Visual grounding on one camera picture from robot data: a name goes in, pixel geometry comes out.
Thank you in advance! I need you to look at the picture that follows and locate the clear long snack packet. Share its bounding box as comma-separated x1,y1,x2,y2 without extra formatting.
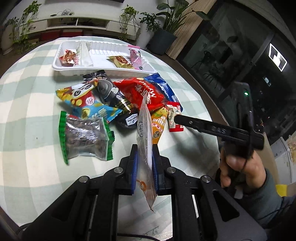
137,93,157,209

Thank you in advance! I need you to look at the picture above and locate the red white small packet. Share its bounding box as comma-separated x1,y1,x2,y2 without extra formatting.
166,102,185,133

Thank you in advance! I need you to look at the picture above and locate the blue snack bag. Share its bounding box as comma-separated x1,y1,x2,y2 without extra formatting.
144,73,183,111

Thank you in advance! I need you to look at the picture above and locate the green-edged clear nut bag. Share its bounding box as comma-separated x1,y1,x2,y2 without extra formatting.
58,111,115,165

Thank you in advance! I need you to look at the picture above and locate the red snack bag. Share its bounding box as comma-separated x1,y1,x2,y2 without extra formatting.
113,77,167,112

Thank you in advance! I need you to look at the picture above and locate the black snack bag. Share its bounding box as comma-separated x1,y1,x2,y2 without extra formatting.
83,70,138,129

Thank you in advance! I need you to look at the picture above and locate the panda chips bag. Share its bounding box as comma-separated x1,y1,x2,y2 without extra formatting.
55,79,122,123

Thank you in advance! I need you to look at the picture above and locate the pink snack packet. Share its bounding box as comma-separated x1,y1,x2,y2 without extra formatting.
128,45,142,70

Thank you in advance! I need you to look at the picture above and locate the gold snack packet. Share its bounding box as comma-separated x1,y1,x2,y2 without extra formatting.
108,56,134,69

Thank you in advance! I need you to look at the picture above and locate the white snack packet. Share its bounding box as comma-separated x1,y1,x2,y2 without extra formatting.
74,41,93,67

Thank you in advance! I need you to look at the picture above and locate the red gold candy packet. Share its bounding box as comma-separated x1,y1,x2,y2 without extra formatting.
59,50,78,67

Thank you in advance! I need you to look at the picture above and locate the orange snack packet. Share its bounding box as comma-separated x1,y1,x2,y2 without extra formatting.
151,106,168,144

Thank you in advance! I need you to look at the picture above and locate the grey sleeve forearm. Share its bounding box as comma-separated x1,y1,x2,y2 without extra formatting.
247,170,295,229

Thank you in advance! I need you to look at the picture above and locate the person's right hand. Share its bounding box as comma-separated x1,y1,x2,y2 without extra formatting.
220,147,266,188

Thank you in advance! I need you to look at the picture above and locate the green checkered tablecloth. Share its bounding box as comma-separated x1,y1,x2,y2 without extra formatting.
1,37,219,240

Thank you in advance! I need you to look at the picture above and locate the large dark potted plant right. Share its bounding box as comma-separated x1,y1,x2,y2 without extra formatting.
140,1,210,55

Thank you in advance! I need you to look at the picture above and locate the white plastic tray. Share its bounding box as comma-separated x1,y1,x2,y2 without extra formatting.
52,37,156,78

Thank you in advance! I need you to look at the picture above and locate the white TV cabinet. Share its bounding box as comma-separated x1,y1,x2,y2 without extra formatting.
28,16,140,40

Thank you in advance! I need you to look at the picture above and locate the small vine plant right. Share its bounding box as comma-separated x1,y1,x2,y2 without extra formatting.
119,4,140,43

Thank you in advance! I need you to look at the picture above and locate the white potted plant left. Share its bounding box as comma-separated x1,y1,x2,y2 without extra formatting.
4,1,42,54

